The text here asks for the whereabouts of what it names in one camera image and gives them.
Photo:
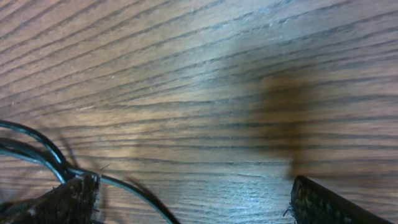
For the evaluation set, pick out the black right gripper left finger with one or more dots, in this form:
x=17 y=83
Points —
x=70 y=203

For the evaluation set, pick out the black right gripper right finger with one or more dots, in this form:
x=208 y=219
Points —
x=312 y=203

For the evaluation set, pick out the black USB cable black plug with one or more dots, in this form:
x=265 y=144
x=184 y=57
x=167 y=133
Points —
x=56 y=162

